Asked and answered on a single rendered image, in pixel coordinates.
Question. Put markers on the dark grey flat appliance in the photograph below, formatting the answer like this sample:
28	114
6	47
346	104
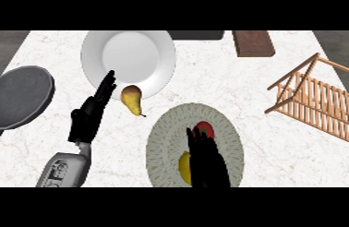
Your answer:
196	35

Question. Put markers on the brown wooden block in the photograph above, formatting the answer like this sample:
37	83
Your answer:
253	43

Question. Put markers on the dark grey round pan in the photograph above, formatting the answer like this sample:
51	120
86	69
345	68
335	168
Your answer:
22	95

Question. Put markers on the yellow brown pear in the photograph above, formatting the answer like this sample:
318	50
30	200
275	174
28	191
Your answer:
132	100

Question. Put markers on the round grey woven placemat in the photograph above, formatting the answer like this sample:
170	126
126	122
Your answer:
167	138

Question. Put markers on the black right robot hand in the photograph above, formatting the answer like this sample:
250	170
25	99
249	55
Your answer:
206	163

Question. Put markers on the white round plate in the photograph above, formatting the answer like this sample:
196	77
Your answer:
129	60

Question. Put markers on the red tomato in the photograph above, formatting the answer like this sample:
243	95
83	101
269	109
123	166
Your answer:
206	127

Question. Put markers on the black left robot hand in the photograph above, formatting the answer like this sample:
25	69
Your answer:
91	113

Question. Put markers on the wooden tiered shelf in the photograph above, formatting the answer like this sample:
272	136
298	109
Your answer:
314	98

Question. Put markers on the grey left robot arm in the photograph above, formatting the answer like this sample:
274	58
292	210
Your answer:
65	169

